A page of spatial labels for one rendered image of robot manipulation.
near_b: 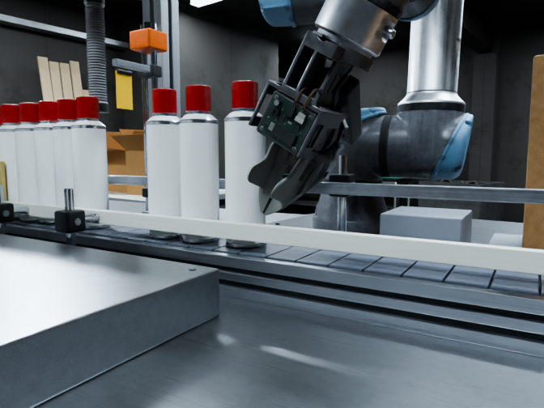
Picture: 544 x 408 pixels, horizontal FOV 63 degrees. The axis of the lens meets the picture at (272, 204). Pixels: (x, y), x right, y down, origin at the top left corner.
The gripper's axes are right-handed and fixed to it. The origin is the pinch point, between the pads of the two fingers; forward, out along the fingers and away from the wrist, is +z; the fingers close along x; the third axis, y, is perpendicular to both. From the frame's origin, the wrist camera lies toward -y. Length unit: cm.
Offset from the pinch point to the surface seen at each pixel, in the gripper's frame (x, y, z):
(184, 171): -11.8, 3.0, 2.3
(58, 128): -37.6, 2.9, 9.9
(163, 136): -17.5, 2.7, 0.3
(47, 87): -412, -252, 146
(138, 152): -140, -125, 72
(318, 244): 9.0, 4.5, -1.3
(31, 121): -46.8, 1.3, 13.3
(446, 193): 16.2, -2.6, -11.7
